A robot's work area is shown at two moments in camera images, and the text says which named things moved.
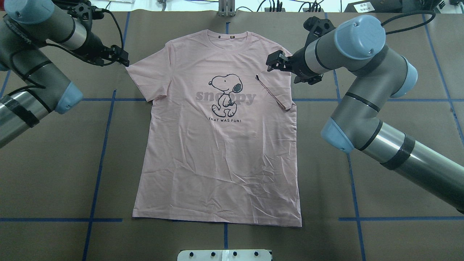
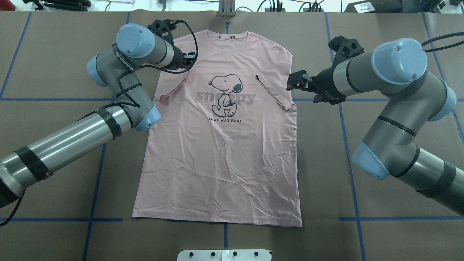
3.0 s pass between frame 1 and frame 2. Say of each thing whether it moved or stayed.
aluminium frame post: stayed
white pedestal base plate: stayed
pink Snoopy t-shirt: stayed
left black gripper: moved
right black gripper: moved
